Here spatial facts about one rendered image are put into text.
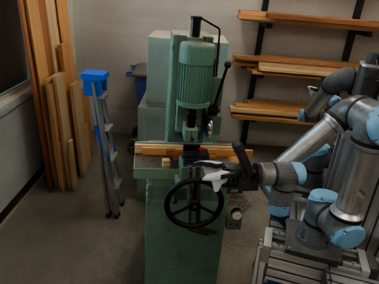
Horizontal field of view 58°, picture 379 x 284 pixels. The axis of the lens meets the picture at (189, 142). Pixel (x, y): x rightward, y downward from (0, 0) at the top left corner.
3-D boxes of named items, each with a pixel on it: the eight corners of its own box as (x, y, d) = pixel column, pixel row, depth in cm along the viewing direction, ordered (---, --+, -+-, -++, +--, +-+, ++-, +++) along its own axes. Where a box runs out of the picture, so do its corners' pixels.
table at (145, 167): (131, 189, 165) (131, 177, 162) (133, 159, 192) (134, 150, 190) (252, 190, 173) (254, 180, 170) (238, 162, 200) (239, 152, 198)
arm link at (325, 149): (299, 160, 190) (304, 138, 185) (322, 163, 190) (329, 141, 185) (304, 171, 179) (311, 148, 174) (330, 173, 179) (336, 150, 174)
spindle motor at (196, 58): (177, 109, 169) (181, 45, 156) (174, 98, 184) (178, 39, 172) (212, 110, 171) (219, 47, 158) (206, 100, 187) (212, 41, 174)
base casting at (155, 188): (146, 200, 180) (146, 185, 176) (146, 151, 232) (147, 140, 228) (229, 200, 186) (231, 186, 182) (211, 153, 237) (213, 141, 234)
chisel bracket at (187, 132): (184, 145, 181) (185, 130, 178) (181, 134, 194) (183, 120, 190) (197, 145, 182) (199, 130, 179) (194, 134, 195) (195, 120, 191)
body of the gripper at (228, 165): (224, 194, 106) (261, 193, 108) (227, 168, 103) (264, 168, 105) (218, 184, 113) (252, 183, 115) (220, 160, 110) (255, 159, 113)
